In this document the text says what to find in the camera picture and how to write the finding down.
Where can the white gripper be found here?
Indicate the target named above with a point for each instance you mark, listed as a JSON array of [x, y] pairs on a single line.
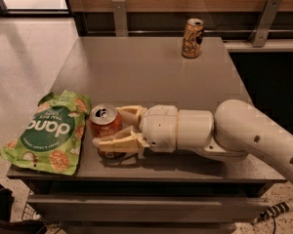
[[159, 125]]

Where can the red coke can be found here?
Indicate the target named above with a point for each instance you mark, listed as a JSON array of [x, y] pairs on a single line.
[[105, 121]]

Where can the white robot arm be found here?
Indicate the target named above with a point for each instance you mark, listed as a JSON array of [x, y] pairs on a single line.
[[235, 130]]

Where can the green rice chip bag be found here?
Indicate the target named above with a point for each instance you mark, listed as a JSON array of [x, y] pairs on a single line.
[[52, 140]]

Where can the gold black drink can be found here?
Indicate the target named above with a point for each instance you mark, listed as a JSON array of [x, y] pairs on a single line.
[[192, 39]]

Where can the grey table drawer front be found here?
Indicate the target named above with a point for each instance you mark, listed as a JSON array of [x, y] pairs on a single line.
[[146, 208]]

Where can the dark brown chair base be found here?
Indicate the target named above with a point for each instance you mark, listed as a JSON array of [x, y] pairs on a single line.
[[18, 227]]

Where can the left metal wall bracket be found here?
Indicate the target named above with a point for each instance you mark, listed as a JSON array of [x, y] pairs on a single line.
[[120, 18]]

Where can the metal wall bracket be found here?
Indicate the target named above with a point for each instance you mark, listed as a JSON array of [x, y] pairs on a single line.
[[120, 18], [259, 35]]

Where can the wire mesh basket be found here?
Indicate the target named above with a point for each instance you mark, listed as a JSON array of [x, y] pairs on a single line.
[[29, 213]]

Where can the right metal wall bracket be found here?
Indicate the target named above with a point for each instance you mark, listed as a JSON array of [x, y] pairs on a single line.
[[259, 35]]

